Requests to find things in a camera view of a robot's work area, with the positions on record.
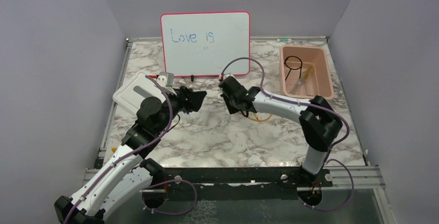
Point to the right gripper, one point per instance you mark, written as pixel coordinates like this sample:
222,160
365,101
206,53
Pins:
231,109

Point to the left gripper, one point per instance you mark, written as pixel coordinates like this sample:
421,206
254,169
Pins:
192,104

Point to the yellow rubber tubing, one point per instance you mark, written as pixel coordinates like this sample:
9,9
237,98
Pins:
260,118

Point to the black metal ring support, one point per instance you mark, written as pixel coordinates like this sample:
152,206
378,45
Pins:
288,64

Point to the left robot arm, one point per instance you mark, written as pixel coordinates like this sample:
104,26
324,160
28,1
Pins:
129,170

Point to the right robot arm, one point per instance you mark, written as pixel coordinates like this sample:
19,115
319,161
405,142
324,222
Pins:
319,123

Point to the pink-framed whiteboard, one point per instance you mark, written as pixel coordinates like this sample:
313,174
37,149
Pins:
202,44

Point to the white plastic bin lid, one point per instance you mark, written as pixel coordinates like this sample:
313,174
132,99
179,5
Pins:
134,90

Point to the pink plastic bin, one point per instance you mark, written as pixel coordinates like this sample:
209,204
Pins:
321,76

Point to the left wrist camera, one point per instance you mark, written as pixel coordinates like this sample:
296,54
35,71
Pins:
165,80

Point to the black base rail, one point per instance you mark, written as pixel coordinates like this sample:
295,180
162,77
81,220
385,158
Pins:
224,184

